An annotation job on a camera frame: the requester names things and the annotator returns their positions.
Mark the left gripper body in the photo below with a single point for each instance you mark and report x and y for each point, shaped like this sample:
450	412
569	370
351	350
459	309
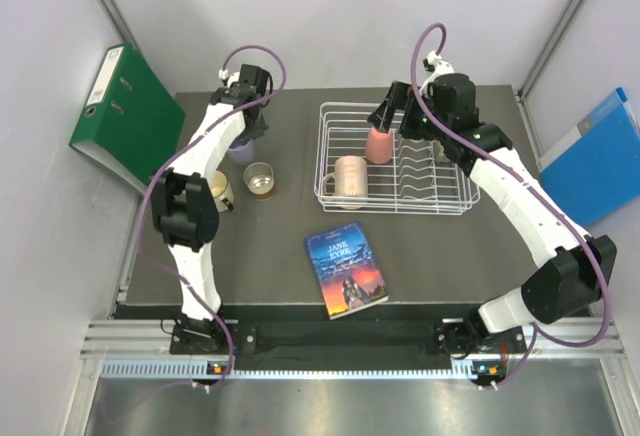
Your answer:
254	127

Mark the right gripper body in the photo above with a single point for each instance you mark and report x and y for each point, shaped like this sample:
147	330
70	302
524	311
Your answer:
417	124

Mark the lilac cup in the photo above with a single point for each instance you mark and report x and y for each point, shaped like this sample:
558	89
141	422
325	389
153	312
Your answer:
242	153

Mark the salmon pink cup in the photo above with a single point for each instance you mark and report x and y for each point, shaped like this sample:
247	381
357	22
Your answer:
379	146

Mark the cream and brown cup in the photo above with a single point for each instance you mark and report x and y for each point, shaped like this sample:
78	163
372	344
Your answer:
259	179

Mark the white wire dish rack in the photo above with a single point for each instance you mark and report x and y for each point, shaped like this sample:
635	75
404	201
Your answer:
412	182

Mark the cream mug black handle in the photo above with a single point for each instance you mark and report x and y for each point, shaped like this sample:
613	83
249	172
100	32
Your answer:
222	192

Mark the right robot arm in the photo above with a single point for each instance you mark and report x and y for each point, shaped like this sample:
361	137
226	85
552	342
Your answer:
573	268

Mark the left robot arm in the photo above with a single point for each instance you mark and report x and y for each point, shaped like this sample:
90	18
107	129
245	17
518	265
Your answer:
184	211

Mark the small grey-beige cup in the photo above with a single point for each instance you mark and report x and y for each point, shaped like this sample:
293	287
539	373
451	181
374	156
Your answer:
439	153

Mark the pink mug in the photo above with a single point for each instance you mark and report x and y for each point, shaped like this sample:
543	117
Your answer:
350	182

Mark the green lever arch binder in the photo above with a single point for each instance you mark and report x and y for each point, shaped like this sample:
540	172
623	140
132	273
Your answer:
130	124

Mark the Jane Eyre book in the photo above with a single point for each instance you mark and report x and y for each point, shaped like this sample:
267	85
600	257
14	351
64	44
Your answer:
347	273

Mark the blue folder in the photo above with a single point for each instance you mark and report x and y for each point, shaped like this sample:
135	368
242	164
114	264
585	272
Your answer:
593	170

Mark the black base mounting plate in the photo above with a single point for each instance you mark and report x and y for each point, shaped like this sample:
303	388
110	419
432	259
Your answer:
378	344

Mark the aluminium frame rail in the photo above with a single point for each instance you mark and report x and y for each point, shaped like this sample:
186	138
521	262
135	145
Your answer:
147	339

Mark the white slotted cable duct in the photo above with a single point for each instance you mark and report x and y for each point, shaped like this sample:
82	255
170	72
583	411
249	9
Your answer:
208	370

